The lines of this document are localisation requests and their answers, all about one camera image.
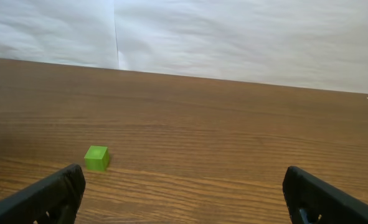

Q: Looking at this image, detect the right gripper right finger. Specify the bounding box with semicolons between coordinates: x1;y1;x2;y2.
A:
281;166;368;224

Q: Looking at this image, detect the green cube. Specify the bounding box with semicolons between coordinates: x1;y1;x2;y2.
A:
83;145;111;172

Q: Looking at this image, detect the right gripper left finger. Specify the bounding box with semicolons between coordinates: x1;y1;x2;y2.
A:
0;164;87;224

